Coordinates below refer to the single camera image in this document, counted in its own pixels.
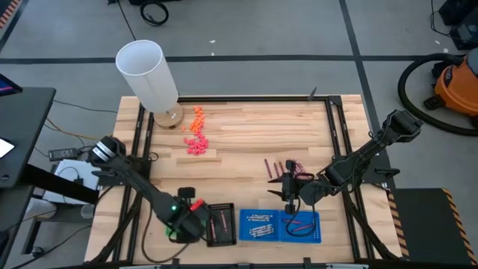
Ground coiled black cable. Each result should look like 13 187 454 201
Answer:
140 1 170 27

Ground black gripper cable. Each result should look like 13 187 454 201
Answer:
285 194 319 238
140 207 180 265

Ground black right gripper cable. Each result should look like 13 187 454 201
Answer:
285 194 319 238

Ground white box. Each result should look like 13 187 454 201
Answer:
42 159 102 205

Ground blue plastic basket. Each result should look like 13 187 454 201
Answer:
279 210 323 244
238 208 281 243

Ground black platform with striped edge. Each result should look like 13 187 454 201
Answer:
388 188 478 267

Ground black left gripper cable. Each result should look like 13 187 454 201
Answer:
140 207 180 265

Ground black desk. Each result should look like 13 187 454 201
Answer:
0 87 57 190

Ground black computer monitor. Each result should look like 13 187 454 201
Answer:
0 73 23 97

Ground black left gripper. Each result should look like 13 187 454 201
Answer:
170 185 211 245

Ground black plastic basket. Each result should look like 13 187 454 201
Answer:
205 202 238 248

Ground orange shop vacuum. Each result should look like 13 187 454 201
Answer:
423 47 478 130
397 52 478 137

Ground black equipment case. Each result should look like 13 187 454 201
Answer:
438 0 478 52

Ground black power adapter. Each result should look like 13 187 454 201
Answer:
48 148 78 162

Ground pink foam earplug pile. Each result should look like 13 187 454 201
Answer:
182 131 210 156

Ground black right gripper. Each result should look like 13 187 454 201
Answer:
267 159 300 217

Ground orange foam earplug pile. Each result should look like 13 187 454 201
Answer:
181 105 207 132

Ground black aluminium table frame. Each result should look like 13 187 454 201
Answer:
89 95 403 269

